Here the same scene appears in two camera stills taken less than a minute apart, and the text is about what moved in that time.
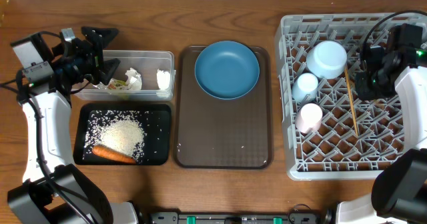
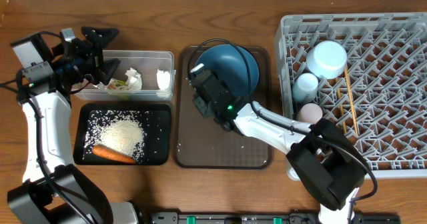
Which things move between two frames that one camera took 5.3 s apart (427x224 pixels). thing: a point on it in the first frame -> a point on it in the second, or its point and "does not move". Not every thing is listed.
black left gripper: (95, 59) does not move
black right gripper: (364, 90) -> (209, 112)
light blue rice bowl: (327, 60) does not move
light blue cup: (305, 87) does not move
